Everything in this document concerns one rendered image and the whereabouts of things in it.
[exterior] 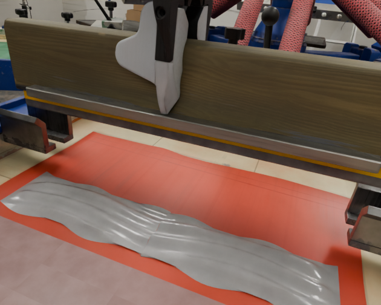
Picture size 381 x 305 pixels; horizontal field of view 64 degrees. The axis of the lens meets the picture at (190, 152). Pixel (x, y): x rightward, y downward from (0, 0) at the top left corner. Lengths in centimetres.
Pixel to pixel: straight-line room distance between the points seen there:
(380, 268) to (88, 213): 30
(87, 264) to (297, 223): 23
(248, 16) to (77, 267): 70
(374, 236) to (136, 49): 27
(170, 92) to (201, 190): 17
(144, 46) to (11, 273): 22
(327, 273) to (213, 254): 11
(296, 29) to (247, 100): 55
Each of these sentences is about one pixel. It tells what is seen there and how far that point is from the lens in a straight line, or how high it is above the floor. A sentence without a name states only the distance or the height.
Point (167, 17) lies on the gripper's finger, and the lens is 24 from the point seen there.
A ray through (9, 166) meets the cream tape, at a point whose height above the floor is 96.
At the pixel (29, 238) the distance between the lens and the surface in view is 35.
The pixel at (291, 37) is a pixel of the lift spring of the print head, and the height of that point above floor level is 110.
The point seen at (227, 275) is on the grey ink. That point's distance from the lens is 30.
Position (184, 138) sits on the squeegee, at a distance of 31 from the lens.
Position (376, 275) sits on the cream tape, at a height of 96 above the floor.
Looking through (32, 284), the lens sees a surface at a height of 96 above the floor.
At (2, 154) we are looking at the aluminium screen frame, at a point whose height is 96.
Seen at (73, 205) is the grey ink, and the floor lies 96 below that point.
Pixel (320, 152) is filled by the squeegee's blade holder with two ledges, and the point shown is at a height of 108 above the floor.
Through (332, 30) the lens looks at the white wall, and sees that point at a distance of 444.
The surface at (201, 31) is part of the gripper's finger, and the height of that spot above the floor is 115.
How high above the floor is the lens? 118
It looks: 29 degrees down
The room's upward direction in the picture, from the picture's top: 6 degrees clockwise
